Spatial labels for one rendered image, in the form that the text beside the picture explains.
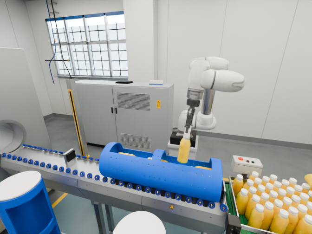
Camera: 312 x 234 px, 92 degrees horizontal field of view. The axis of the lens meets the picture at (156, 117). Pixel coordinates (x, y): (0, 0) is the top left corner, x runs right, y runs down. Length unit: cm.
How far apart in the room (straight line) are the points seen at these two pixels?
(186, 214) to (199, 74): 95
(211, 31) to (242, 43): 66
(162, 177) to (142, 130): 196
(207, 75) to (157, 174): 70
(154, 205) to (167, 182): 27
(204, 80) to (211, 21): 302
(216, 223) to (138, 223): 55
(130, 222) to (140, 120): 212
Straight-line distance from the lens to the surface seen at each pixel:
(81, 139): 194
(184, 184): 109
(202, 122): 164
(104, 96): 314
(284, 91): 412
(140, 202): 134
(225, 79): 87
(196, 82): 85
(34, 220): 199
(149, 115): 280
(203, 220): 130
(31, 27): 625
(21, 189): 150
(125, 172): 118
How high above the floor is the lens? 187
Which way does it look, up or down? 21 degrees down
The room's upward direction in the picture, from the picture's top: straight up
